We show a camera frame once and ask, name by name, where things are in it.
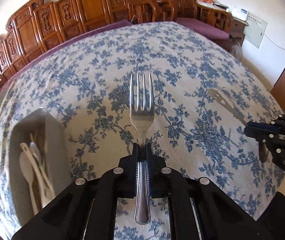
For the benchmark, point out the blue floral tablecloth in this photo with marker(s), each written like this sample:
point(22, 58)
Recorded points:
point(182, 67)

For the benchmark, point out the wooden armchair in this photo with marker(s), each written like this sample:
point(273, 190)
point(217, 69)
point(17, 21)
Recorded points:
point(152, 10)

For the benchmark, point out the white electronic device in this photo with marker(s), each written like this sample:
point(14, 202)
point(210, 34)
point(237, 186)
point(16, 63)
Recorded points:
point(240, 14)

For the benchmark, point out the wooden side table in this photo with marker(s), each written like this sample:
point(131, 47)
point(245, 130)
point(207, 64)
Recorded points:
point(237, 30)

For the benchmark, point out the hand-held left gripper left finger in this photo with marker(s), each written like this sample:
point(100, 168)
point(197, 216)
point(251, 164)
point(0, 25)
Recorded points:
point(136, 152)

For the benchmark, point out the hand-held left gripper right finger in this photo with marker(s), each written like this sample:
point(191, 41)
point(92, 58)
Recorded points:
point(148, 152)

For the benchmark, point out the metal spoon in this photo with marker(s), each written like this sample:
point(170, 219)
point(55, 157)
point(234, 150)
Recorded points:
point(35, 151)

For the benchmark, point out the grey furry object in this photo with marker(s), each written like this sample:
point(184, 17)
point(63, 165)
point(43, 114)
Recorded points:
point(236, 50)

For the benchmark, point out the person's right forearm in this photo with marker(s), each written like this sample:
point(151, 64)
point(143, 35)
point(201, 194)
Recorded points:
point(275, 217)

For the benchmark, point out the white plastic fork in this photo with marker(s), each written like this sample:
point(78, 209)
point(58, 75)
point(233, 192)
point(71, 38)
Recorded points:
point(45, 180)

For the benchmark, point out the white plastic spoon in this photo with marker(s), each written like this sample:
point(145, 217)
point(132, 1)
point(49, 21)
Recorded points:
point(26, 167)

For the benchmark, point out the metal fork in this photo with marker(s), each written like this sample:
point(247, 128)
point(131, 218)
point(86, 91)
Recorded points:
point(142, 115)

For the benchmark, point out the grey wall panel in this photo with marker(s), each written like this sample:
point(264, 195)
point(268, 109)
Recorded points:
point(255, 32)

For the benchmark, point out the purple sofa cushion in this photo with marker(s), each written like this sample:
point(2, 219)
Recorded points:
point(202, 28)

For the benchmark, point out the metal tray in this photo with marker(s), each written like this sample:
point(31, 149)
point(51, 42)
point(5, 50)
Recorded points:
point(55, 140)

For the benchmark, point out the black and white flat box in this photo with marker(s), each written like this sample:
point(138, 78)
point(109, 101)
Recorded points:
point(220, 7)

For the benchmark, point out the carved wooden bench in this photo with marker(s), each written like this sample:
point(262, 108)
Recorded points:
point(57, 17)

